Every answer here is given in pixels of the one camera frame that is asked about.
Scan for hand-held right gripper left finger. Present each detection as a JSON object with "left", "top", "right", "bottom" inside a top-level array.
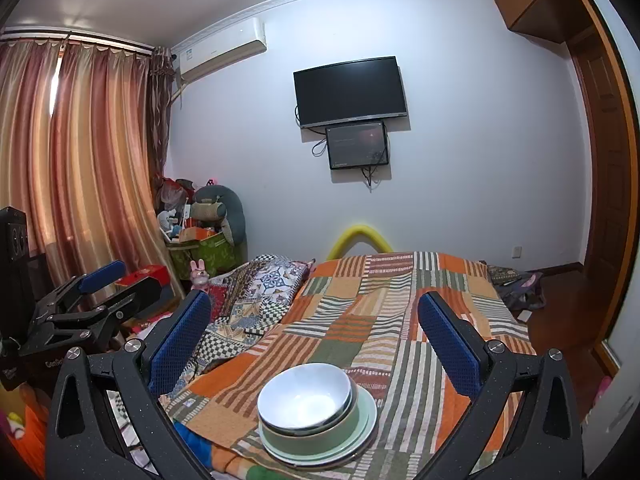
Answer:
[{"left": 45, "top": 290, "right": 216, "bottom": 480}]

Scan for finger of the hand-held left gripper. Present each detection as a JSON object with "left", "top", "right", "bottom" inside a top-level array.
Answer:
[
  {"left": 49, "top": 276, "right": 164, "bottom": 337},
  {"left": 36, "top": 260, "right": 127, "bottom": 314}
]

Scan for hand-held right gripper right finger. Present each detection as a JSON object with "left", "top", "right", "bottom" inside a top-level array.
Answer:
[{"left": 417, "top": 291, "right": 586, "bottom": 480}]

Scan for light green plate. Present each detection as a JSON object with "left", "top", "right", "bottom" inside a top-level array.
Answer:
[{"left": 259, "top": 387, "right": 379, "bottom": 467}]

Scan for white patterned bowl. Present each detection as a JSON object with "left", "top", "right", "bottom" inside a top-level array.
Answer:
[{"left": 257, "top": 362, "right": 354, "bottom": 431}]

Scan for light green bowl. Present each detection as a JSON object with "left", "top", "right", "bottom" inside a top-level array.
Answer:
[{"left": 262, "top": 390, "right": 362, "bottom": 456}]

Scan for red box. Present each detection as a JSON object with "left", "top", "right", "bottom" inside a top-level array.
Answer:
[{"left": 116, "top": 265, "right": 171, "bottom": 293}]

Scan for pink rabbit figure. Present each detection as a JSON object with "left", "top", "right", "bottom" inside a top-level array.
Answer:
[{"left": 190, "top": 259, "right": 211, "bottom": 292}]

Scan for striped patchwork blanket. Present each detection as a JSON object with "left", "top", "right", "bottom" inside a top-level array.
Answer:
[{"left": 160, "top": 251, "right": 538, "bottom": 480}]

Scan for green storage box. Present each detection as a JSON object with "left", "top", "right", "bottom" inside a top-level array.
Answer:
[{"left": 167, "top": 232, "right": 241, "bottom": 281}]

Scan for dark bag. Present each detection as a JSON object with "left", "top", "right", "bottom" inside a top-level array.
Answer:
[{"left": 487, "top": 266, "right": 547, "bottom": 312}]

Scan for blue bed sheet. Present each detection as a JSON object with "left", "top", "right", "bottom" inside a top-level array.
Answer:
[{"left": 172, "top": 422, "right": 217, "bottom": 462}]

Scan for patterned quilt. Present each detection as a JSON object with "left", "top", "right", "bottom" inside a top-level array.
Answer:
[{"left": 107, "top": 255, "right": 313, "bottom": 411}]

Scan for red plastic bag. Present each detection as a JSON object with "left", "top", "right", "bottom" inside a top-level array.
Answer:
[{"left": 157, "top": 176, "right": 197, "bottom": 207}]

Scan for striped orange curtain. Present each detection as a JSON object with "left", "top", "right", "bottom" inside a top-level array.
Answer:
[{"left": 0, "top": 35, "right": 186, "bottom": 301}]

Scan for orange cloth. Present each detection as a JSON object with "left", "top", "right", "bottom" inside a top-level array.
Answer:
[{"left": 0, "top": 385, "right": 51, "bottom": 477}]

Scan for grey plush toy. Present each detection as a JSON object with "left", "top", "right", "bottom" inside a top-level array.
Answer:
[{"left": 192, "top": 185, "right": 246, "bottom": 249}]

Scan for yellow foam tube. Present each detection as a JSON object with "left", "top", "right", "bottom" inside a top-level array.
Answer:
[{"left": 327, "top": 226, "right": 393, "bottom": 262}]

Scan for dark patterned curtain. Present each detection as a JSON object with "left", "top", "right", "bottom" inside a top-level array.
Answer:
[{"left": 149, "top": 47, "right": 179, "bottom": 181}]

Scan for small black monitor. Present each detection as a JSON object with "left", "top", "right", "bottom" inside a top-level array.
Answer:
[{"left": 325, "top": 121, "right": 390, "bottom": 170}]

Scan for wooden door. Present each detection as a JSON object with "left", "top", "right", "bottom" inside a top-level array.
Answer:
[{"left": 562, "top": 0, "right": 633, "bottom": 376}]

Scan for white air conditioner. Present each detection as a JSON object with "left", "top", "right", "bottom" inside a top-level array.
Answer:
[{"left": 172, "top": 16, "right": 267, "bottom": 83}]

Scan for wooden overhead cabinet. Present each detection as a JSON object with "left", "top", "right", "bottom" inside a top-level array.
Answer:
[{"left": 489, "top": 0, "right": 581, "bottom": 46}]

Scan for curtain rail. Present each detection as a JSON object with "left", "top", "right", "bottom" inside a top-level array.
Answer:
[{"left": 0, "top": 30, "right": 156, "bottom": 54}]

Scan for black wall television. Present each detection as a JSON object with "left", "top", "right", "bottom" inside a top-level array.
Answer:
[{"left": 293, "top": 56, "right": 407, "bottom": 129}]

